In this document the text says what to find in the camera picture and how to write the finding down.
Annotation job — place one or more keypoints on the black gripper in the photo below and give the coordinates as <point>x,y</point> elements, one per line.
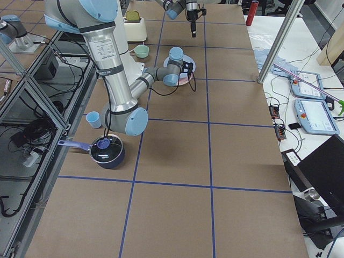
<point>183,70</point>

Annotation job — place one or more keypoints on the pink plate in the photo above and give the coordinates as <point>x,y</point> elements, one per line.
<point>185,79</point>

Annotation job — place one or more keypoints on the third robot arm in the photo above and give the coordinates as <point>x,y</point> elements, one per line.
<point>13,32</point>

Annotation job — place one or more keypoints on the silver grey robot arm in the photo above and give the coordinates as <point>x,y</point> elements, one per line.
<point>96,21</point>

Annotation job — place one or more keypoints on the green bowl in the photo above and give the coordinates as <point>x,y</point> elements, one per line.
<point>141,51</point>

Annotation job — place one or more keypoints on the cream toaster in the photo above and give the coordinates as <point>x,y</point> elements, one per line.
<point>135,26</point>

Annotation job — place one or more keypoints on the red cylinder bottle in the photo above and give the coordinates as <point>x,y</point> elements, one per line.
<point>252,11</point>

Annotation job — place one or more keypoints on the light blue cloth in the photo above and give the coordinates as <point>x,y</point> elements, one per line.
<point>261,56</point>

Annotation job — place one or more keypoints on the light blue cup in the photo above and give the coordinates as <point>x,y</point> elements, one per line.
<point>94,120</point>

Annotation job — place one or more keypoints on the upper teach pendant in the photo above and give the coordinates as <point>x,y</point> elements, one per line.
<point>302,90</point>

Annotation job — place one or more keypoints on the teach pendant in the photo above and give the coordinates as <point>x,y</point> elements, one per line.
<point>302,90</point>
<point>314,117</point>

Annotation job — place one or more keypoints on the dark blue lidded saucepan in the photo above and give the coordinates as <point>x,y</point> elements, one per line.
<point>108,152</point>

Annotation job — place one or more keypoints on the lower teach pendant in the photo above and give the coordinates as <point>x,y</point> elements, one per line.
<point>314,117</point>

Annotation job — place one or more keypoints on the black laptop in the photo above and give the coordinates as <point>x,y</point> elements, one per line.
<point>323,168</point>

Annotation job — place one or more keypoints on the silver metal cup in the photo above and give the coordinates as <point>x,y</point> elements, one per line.
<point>311,195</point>

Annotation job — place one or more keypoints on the white power strip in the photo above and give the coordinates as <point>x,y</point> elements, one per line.
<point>31,159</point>

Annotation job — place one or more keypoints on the aluminium frame post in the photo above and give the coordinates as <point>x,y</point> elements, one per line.
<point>287,23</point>

